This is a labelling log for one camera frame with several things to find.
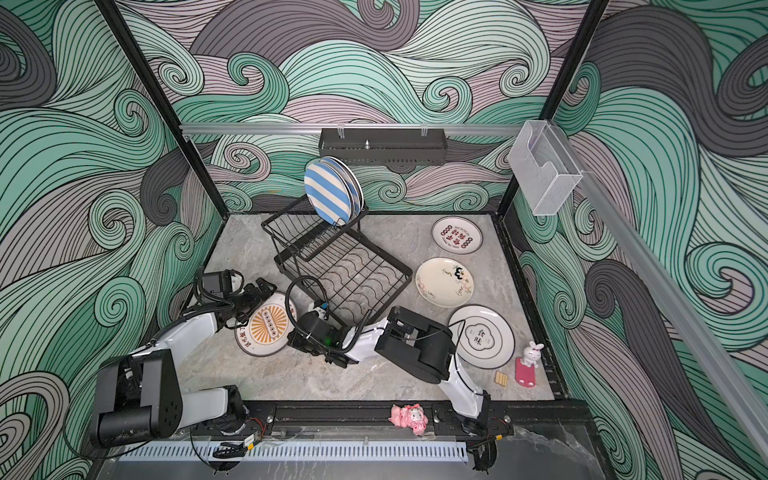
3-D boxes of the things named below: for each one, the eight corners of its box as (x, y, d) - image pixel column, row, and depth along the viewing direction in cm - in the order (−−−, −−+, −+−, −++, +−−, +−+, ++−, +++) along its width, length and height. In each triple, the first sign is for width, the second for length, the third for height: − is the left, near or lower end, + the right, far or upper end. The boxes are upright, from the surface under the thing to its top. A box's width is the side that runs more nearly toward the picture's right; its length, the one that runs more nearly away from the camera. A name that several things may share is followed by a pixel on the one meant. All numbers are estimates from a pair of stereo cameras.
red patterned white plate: (434, 254, 110) (435, 251, 109) (429, 219, 122) (429, 216, 120) (486, 254, 110) (488, 251, 109) (476, 219, 122) (477, 216, 120)
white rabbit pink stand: (515, 384, 80) (528, 375, 74) (515, 351, 86) (527, 339, 79) (531, 389, 80) (546, 380, 73) (530, 355, 86) (543, 344, 79)
